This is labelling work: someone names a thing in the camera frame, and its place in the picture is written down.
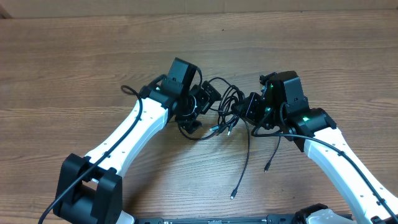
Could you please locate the black usb cable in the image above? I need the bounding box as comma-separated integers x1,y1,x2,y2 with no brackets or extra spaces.
177,77,246,141
229,102,282,200

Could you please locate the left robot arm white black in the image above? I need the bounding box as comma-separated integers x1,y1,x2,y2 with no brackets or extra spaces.
48,58,221,224

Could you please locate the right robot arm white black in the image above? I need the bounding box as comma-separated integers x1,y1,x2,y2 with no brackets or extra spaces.
231,71,397,223

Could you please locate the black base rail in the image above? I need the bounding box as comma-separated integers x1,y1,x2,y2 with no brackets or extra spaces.
124,203,355,224

